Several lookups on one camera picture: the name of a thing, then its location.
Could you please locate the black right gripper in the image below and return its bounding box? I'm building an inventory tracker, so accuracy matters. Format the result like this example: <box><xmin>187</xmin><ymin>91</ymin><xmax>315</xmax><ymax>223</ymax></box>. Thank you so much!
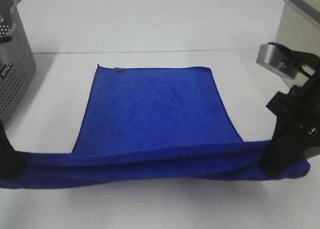
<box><xmin>260</xmin><ymin>72</ymin><xmax>320</xmax><ymax>177</ymax></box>

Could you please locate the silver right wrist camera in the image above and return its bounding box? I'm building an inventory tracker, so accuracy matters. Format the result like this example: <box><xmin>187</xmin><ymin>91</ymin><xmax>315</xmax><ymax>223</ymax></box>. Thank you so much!
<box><xmin>256</xmin><ymin>42</ymin><xmax>298</xmax><ymax>80</ymax></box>

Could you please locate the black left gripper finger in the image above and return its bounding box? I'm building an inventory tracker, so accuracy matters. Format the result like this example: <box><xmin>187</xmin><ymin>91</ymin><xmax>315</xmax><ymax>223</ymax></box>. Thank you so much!
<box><xmin>0</xmin><ymin>120</ymin><xmax>28</xmax><ymax>182</ymax></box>

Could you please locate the blue microfibre towel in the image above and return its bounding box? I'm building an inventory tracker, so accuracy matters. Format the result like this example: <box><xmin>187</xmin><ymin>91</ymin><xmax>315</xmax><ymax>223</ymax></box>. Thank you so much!
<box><xmin>0</xmin><ymin>63</ymin><xmax>311</xmax><ymax>191</ymax></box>

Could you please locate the grey perforated plastic basket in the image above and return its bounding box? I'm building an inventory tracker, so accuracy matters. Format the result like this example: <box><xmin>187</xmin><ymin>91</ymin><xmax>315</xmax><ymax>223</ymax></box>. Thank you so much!
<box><xmin>0</xmin><ymin>0</ymin><xmax>37</xmax><ymax>125</ymax></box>

